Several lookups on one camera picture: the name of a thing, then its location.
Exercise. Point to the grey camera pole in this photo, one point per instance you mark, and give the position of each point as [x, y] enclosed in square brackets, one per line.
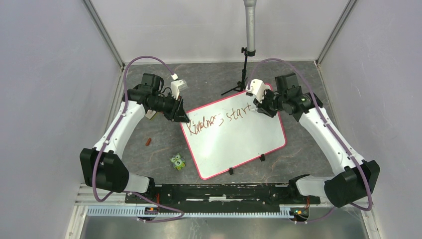
[250, 10]

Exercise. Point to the green owl number toy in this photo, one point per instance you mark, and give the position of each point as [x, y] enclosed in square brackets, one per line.
[178, 161]

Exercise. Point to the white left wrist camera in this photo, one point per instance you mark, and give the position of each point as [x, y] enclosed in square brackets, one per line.
[177, 85]

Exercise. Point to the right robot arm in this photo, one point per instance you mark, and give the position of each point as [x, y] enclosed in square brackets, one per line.
[354, 176]

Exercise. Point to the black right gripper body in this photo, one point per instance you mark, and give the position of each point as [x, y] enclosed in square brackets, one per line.
[271, 103]

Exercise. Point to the black tripod stand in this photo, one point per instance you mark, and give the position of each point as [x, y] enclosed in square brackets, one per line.
[240, 84]

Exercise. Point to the white board with pink frame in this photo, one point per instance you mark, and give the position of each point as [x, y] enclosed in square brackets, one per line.
[227, 134]

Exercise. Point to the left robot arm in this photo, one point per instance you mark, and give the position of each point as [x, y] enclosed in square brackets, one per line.
[102, 164]

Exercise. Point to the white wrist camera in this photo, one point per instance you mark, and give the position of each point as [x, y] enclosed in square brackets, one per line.
[177, 85]
[257, 89]

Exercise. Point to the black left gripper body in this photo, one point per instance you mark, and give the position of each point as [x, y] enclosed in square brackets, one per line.
[168, 105]

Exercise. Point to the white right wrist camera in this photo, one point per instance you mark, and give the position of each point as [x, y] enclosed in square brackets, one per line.
[257, 89]

